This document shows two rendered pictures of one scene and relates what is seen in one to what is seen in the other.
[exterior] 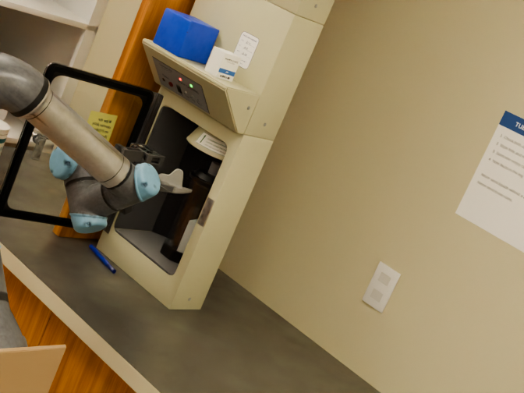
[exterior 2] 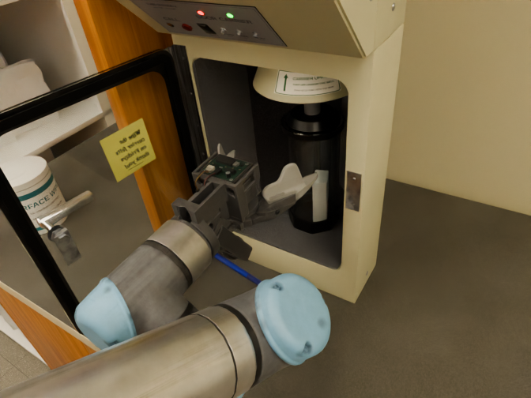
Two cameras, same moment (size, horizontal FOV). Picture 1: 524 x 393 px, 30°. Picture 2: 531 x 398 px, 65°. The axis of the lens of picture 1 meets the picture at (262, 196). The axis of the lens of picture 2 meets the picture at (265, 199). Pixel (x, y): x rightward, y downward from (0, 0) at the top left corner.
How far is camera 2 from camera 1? 1.81 m
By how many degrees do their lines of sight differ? 26
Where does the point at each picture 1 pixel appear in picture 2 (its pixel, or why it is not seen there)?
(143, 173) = (288, 332)
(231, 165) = (370, 112)
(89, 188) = not seen: hidden behind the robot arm
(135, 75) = (124, 38)
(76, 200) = not seen: hidden behind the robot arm
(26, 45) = (29, 32)
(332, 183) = (444, 19)
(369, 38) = not seen: outside the picture
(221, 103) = (320, 21)
